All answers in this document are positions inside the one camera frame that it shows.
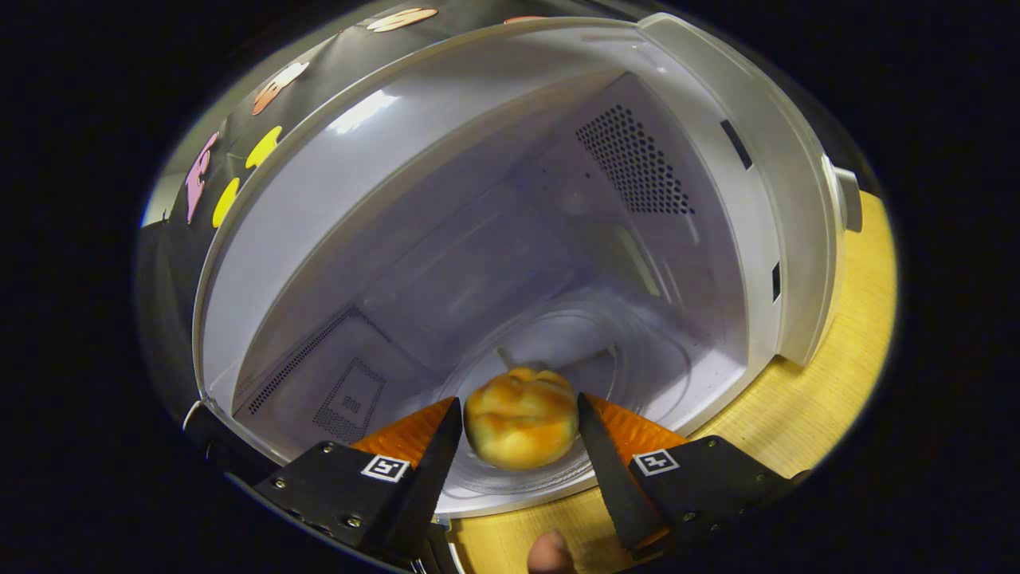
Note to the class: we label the white microwave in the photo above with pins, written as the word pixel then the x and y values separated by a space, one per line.
pixel 478 119

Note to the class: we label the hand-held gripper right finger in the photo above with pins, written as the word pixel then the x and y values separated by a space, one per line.
pixel 610 478

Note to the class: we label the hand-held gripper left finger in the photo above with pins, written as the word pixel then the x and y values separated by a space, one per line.
pixel 434 470

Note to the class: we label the golden bread roll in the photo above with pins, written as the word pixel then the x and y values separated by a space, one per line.
pixel 522 418

